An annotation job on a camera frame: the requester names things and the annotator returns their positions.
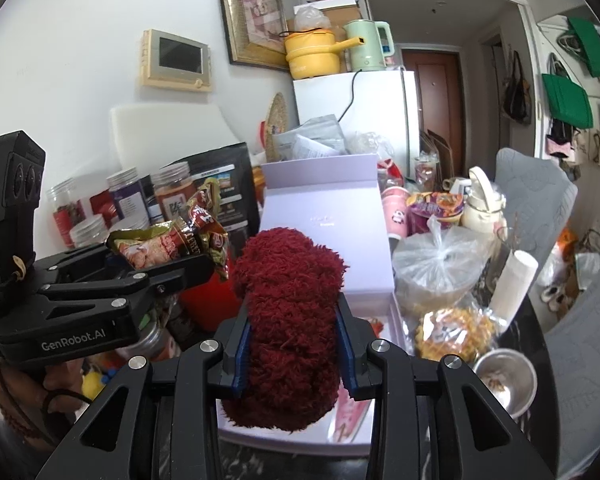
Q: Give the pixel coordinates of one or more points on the lavender gift box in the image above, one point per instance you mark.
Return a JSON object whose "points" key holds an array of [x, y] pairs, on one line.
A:
{"points": [[335, 201]]}

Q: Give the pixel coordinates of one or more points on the white foam board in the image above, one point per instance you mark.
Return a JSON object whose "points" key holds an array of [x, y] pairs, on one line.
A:
{"points": [[152, 135]]}

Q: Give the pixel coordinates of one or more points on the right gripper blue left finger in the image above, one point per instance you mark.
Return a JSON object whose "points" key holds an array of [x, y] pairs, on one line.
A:
{"points": [[230, 374]]}

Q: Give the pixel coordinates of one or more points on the purple instant noodle bowl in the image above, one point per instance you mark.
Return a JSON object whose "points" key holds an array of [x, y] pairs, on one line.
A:
{"points": [[447, 208]]}

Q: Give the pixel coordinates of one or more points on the far grey leaf chair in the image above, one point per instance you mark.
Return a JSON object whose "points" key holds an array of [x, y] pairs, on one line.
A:
{"points": [[539, 199]]}

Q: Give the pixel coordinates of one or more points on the yellow cooking pot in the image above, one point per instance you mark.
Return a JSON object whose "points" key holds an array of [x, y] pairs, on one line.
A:
{"points": [[316, 52]]}

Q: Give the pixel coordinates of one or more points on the white refrigerator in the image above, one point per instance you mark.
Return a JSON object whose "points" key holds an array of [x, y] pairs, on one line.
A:
{"points": [[384, 102]]}

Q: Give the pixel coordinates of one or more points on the green handbag top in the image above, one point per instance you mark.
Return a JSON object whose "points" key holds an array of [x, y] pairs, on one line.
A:
{"points": [[582, 41]]}

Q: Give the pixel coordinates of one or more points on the green handbag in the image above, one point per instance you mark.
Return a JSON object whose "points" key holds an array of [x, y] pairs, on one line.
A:
{"points": [[568, 102], [582, 41]]}

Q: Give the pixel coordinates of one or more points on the cream water bottle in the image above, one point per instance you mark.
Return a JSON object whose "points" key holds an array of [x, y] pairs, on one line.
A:
{"points": [[484, 205]]}

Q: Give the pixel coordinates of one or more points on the light green electric kettle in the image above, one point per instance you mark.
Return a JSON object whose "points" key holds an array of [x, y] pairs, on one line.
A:
{"points": [[377, 44]]}

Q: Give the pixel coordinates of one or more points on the framed picture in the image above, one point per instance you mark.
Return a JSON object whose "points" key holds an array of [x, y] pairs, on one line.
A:
{"points": [[254, 32]]}

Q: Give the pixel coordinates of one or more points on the dark label jar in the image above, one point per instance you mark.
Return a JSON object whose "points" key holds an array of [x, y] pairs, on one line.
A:
{"points": [[127, 192]]}

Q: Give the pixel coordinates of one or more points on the black hanging bag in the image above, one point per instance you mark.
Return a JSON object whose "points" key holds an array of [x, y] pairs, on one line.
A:
{"points": [[517, 101]]}

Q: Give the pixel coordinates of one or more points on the red label jar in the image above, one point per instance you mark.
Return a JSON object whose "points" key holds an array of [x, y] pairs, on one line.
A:
{"points": [[67, 208]]}

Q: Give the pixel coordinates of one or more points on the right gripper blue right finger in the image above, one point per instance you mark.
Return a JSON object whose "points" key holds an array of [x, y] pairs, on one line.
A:
{"points": [[358, 376]]}

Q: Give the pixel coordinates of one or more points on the pink panda cup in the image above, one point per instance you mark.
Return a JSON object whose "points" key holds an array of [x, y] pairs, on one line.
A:
{"points": [[393, 201]]}

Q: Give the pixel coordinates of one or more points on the steel bowl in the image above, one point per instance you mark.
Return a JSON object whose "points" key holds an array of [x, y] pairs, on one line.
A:
{"points": [[510, 377]]}

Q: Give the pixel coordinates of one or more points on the small clear jar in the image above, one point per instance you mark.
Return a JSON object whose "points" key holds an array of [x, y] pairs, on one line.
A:
{"points": [[91, 231]]}

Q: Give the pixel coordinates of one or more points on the dark red fuzzy yarn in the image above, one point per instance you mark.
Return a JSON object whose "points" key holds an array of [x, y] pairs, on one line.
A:
{"points": [[291, 286]]}

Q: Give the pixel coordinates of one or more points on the orange peel jar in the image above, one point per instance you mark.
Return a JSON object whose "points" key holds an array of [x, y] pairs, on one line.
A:
{"points": [[173, 187]]}

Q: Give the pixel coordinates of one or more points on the red canister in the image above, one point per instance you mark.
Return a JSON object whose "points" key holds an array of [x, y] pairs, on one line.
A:
{"points": [[211, 303]]}

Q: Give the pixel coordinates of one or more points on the grey leaf chair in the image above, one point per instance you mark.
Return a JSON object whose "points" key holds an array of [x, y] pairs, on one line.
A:
{"points": [[574, 348], [539, 199]]}

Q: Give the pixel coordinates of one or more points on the black printed pouch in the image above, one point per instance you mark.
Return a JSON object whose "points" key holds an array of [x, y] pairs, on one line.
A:
{"points": [[231, 166]]}

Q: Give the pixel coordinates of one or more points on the person's left hand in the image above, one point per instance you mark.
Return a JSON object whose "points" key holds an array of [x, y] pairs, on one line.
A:
{"points": [[22, 398]]}

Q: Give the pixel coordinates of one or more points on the wall intercom panel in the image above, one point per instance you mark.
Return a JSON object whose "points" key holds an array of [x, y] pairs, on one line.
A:
{"points": [[173, 62]]}

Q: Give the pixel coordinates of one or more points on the white paper roll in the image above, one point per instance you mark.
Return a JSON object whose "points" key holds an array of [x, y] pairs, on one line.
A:
{"points": [[513, 284]]}

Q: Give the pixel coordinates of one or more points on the green handbag middle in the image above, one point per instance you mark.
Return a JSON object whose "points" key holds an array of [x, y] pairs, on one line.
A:
{"points": [[568, 102]]}

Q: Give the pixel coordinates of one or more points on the snack packet red green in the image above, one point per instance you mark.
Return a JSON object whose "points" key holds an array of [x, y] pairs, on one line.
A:
{"points": [[193, 231]]}

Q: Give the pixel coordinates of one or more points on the woven straw fan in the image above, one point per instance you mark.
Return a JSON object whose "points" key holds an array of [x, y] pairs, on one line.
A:
{"points": [[276, 121]]}

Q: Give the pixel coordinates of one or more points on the near grey leaf chair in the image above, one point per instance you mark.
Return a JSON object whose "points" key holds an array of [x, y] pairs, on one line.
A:
{"points": [[574, 348]]}

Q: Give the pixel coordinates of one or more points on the pink rose cone package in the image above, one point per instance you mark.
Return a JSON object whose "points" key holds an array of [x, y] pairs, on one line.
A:
{"points": [[348, 419]]}

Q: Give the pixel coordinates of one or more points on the yellow waffle snack bag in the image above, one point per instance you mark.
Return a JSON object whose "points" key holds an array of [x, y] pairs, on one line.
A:
{"points": [[467, 333]]}

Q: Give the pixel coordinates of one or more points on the clear plastic bag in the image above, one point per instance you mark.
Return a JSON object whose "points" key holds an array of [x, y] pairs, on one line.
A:
{"points": [[436, 269]]}

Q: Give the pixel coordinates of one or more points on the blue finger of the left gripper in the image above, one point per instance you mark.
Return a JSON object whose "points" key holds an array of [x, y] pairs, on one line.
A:
{"points": [[168, 279], [92, 263]]}

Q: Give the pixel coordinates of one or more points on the brown entrance door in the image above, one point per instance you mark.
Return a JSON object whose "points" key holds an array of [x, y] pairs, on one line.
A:
{"points": [[441, 97]]}

